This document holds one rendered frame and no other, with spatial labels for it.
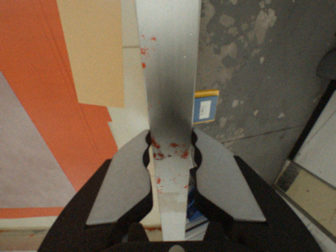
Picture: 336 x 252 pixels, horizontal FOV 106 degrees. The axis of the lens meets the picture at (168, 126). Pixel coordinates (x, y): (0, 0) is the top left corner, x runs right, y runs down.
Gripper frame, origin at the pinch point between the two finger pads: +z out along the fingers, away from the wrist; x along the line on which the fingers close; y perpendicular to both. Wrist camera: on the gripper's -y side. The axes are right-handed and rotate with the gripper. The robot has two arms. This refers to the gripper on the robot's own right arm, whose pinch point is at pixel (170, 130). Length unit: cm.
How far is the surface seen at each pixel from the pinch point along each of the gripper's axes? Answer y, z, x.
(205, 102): 9.0, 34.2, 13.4
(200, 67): 6, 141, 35
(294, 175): 239, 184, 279
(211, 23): -32, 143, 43
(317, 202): 260, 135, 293
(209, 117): 15.5, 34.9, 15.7
